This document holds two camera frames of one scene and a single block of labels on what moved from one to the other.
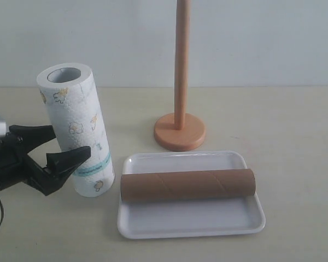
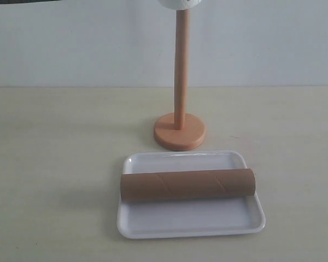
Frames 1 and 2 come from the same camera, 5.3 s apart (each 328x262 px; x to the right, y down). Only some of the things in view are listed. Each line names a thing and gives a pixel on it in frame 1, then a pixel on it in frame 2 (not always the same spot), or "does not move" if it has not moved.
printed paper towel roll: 70,95 → 180,5
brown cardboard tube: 231,183 does not move
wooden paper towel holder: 181,131 does not move
